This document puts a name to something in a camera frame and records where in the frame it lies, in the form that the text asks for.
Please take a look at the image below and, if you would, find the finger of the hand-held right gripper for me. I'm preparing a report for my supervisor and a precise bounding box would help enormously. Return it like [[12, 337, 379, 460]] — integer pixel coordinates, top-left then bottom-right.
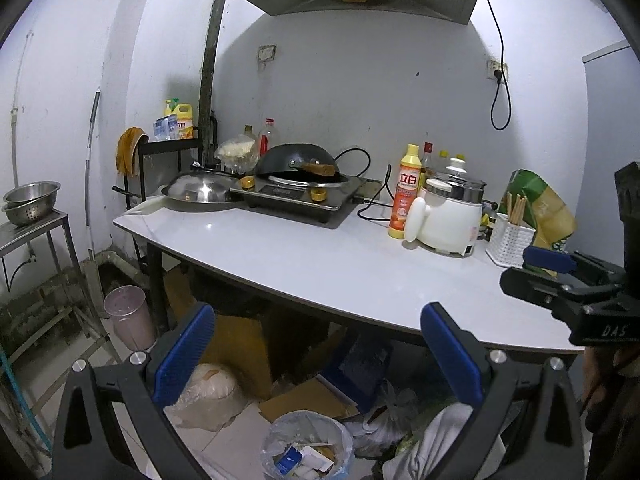
[[500, 266, 626, 319], [523, 246, 626, 277]]

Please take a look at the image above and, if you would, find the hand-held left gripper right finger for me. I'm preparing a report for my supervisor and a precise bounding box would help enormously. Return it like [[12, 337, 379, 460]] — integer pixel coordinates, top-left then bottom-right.
[[420, 301, 586, 480]]

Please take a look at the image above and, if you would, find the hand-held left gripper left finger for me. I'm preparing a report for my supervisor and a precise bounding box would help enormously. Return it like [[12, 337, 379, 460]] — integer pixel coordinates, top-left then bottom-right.
[[52, 302, 216, 480]]

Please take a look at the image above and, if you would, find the trash can with plastic liner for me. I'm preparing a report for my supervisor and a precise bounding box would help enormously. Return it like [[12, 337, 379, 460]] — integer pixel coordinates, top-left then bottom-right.
[[262, 410, 357, 480]]

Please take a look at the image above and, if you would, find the person's right hand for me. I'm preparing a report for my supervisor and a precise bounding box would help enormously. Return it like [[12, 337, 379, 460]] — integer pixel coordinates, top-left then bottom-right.
[[582, 342, 640, 434]]

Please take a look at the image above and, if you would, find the white chopstick basket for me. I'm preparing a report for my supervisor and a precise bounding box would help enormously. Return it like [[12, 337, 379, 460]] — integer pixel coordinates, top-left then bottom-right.
[[486, 212, 537, 269]]

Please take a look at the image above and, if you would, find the white sack in plastic bag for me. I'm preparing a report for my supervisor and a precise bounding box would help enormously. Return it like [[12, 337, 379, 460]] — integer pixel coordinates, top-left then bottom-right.
[[165, 362, 252, 432]]

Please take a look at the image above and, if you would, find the large brown cardboard box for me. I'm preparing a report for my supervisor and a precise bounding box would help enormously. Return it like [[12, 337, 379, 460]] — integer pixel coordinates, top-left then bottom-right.
[[165, 267, 331, 402]]

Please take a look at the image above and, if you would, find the green yellow food bag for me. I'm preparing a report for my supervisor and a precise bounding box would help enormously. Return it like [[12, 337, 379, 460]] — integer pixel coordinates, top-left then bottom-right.
[[510, 169, 579, 279]]

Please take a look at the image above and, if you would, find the pink plastic bucket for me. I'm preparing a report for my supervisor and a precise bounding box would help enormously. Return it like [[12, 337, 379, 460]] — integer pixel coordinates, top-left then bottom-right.
[[103, 285, 157, 352]]

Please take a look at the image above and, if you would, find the white plastic bags pile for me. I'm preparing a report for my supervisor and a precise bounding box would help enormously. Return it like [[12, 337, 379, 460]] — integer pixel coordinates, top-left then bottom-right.
[[395, 400, 481, 480]]

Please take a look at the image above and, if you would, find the blue carton with white label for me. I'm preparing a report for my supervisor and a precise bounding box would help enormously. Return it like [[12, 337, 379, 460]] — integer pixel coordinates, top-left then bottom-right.
[[320, 335, 397, 412]]

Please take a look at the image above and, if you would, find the white rice cooker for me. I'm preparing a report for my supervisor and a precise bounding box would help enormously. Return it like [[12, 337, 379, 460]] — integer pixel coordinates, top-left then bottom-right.
[[404, 167, 489, 257]]

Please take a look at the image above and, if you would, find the flat brown cardboard sheet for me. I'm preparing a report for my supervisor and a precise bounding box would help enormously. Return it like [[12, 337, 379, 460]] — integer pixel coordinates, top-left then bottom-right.
[[257, 377, 362, 424]]

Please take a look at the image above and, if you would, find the small blue carton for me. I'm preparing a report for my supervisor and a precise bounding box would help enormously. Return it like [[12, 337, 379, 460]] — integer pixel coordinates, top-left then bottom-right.
[[274, 447, 304, 476]]

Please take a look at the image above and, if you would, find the yellow orange dish soap bottle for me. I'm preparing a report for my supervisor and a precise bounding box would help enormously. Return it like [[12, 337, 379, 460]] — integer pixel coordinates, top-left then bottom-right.
[[387, 143, 426, 240]]

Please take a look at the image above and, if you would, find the steel wok lid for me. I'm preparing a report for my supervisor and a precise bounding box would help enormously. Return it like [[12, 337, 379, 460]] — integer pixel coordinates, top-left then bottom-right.
[[160, 170, 246, 205]]

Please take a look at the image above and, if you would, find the portable gas stove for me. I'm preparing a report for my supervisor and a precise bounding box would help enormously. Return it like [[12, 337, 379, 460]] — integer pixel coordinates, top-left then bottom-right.
[[230, 175, 364, 224]]

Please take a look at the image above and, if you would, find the clear bag of food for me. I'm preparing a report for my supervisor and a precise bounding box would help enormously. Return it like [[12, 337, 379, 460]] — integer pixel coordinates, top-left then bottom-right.
[[215, 136, 259, 174]]

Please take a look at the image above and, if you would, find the steel colander bowl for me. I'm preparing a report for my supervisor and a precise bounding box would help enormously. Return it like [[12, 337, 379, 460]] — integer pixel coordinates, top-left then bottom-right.
[[4, 200, 57, 227], [2, 181, 61, 212]]

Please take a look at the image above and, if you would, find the black shelf rack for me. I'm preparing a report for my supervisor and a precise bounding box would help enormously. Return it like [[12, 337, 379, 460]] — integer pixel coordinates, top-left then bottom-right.
[[132, 112, 221, 261]]

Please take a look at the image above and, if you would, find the orange cloth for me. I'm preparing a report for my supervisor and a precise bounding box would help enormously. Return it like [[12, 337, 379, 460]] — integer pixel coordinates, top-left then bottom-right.
[[116, 127, 150, 177]]

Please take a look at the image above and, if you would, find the grey mop pole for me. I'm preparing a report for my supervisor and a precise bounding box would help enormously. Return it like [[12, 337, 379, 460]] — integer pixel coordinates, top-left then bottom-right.
[[82, 89, 107, 322]]

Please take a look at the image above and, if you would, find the black wok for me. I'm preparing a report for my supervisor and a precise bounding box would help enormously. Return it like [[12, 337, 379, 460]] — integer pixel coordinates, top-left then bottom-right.
[[255, 143, 352, 184]]

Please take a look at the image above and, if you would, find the oil bottle red cap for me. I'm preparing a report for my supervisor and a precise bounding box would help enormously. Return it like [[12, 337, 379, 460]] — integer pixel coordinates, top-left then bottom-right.
[[258, 118, 277, 159]]

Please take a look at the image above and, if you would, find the yellow detergent jug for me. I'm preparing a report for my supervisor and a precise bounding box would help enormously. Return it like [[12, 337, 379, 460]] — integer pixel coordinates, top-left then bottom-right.
[[164, 99, 195, 140]]

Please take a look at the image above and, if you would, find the black cooker cable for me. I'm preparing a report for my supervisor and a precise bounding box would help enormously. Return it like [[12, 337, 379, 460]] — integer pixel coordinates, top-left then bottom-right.
[[334, 147, 397, 222]]

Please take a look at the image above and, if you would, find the steel frame stand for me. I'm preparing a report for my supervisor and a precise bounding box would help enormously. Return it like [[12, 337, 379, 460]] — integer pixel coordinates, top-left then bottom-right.
[[0, 210, 122, 362]]

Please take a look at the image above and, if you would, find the black range hood cable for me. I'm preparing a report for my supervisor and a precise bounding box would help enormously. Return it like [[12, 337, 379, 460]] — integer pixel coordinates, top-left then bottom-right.
[[480, 0, 512, 132]]

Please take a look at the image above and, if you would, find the white wall pipe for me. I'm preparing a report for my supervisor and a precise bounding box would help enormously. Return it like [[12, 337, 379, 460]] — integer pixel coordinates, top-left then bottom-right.
[[9, 32, 34, 187]]

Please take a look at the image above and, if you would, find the grey vertical duct pipe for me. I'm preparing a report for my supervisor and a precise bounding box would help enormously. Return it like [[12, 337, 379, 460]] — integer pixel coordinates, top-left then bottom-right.
[[197, 0, 229, 162]]

